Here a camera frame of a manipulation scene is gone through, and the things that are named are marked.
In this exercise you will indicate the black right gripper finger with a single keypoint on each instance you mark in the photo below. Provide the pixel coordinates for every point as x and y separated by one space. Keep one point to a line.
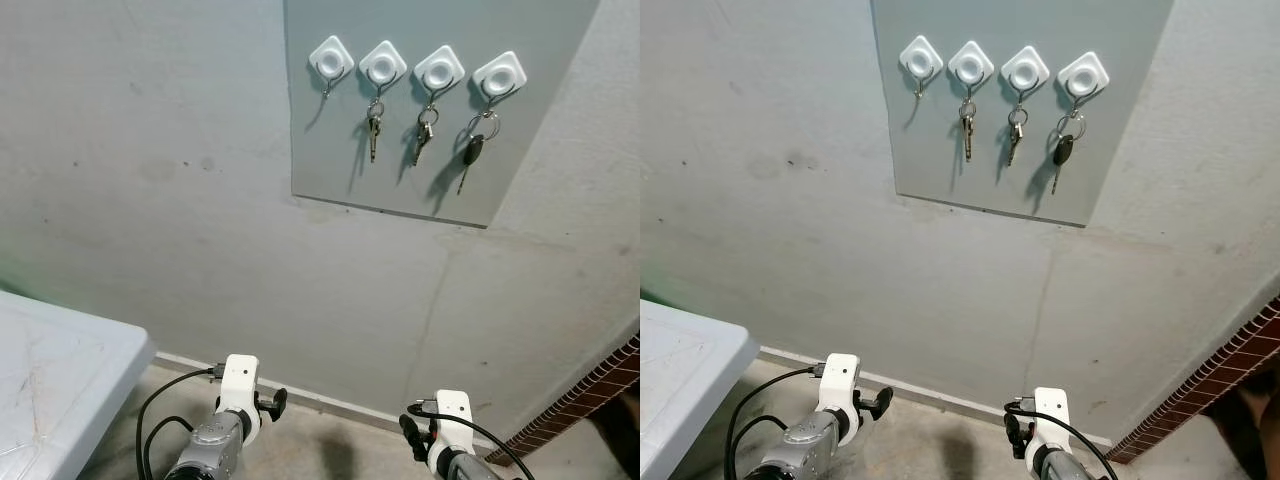
1012 428
410 429

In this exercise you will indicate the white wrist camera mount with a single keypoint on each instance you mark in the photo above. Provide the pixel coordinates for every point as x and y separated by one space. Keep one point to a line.
840 385
452 420
240 385
1050 420

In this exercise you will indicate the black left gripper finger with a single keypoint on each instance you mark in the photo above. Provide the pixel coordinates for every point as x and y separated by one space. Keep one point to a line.
279 400
884 398

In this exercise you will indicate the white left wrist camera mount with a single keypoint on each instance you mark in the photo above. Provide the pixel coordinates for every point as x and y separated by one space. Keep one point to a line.
840 385
240 385

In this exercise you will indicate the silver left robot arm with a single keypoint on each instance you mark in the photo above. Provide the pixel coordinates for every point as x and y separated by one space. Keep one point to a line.
800 450
205 450

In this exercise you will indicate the red brick tile ledge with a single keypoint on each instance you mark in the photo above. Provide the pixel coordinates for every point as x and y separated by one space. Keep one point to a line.
600 383
1200 385

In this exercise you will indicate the grey wall panel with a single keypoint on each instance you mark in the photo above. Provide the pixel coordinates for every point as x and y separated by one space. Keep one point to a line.
920 150
330 150

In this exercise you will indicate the white diamond wall hook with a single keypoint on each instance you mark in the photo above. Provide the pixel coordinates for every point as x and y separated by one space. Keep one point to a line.
499 78
382 67
1083 78
439 72
331 62
921 62
971 67
1025 72

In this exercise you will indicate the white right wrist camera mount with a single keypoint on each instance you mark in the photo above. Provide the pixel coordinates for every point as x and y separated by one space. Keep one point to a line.
452 420
1050 420

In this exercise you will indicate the white plastic table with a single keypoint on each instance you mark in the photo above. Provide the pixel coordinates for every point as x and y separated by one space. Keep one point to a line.
690 400
60 390

